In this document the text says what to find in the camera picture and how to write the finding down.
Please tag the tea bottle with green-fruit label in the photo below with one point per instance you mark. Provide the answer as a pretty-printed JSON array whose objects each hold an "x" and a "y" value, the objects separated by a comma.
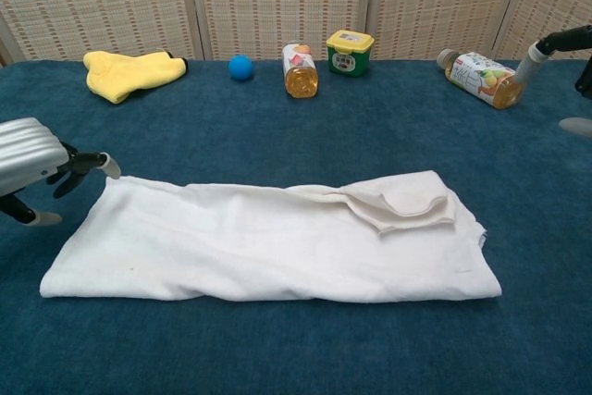
[{"x": 481, "y": 78}]

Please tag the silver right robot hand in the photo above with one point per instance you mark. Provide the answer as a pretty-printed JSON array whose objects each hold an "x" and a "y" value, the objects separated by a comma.
[{"x": 564, "y": 41}]

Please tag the yellow cloth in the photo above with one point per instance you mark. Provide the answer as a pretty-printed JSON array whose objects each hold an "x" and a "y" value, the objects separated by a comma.
[{"x": 120, "y": 73}]

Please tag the blue-green table cover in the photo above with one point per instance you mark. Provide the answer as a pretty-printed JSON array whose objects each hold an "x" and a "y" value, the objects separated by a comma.
[{"x": 277, "y": 136}]

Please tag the blue ball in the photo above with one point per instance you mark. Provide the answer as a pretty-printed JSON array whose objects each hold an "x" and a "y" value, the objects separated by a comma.
[{"x": 242, "y": 67}]

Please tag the white T-shirt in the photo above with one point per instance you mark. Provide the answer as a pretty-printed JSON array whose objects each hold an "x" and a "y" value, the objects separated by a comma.
[{"x": 231, "y": 238}]

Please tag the tea bottle with peach label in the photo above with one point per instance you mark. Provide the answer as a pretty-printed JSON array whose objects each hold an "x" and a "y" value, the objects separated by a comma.
[{"x": 300, "y": 76}]

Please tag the green tub with yellow lid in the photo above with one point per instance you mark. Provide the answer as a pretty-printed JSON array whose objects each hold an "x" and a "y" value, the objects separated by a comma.
[{"x": 347, "y": 59}]

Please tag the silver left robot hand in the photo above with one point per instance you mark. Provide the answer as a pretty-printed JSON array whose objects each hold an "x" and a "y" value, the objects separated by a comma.
[{"x": 23, "y": 150}]

